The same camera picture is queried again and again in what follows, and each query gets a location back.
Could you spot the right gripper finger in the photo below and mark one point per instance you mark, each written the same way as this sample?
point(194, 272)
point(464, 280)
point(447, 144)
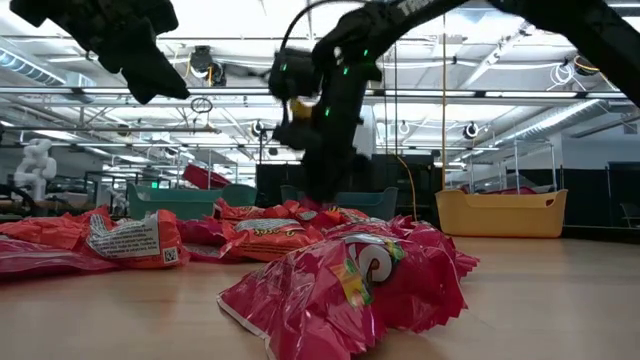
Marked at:
point(350, 177)
point(319, 180)

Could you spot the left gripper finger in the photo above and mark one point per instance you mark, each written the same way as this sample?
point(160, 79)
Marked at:
point(160, 60)
point(142, 85)

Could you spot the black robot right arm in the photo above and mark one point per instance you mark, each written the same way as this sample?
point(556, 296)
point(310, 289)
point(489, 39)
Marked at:
point(575, 30)

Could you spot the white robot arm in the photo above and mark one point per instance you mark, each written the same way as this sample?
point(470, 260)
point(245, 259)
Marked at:
point(35, 165)

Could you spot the pink translucent candy wrapper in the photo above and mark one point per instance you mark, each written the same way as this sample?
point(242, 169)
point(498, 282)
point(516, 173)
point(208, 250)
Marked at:
point(200, 235)

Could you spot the long red candy wrapper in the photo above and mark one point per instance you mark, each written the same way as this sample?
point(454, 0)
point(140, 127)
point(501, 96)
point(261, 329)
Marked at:
point(40, 260)

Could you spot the black partition panels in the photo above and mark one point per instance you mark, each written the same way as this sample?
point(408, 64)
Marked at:
point(280, 180)

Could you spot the blue plastic bin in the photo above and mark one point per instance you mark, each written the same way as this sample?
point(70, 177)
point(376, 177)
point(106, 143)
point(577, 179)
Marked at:
point(385, 200)

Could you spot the red plastic bin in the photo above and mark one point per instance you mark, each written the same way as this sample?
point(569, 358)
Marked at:
point(202, 177)

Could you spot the teal green plastic bin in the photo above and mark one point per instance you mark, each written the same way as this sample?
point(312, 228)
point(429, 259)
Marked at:
point(190, 205)

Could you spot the yellow plastic bin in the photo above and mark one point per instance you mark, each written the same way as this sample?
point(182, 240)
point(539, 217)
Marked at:
point(500, 220)

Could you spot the white metal rack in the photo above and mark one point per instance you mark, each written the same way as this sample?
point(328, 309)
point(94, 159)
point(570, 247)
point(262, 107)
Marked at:
point(516, 165)

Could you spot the black partition screen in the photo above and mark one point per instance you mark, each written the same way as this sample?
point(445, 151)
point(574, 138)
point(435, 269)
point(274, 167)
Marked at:
point(585, 195)

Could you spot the grey metal rail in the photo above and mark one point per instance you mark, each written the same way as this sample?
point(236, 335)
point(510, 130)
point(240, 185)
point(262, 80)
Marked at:
point(100, 129)

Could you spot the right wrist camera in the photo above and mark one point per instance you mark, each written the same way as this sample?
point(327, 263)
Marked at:
point(295, 72)

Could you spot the black gantry frame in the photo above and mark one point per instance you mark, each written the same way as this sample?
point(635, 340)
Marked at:
point(260, 150)

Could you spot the black overhead light rail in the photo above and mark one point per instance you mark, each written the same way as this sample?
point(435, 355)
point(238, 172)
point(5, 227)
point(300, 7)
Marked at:
point(225, 92)

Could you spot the black aluminium rig frame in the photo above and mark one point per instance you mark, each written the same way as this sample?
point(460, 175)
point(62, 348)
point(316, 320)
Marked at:
point(600, 232)

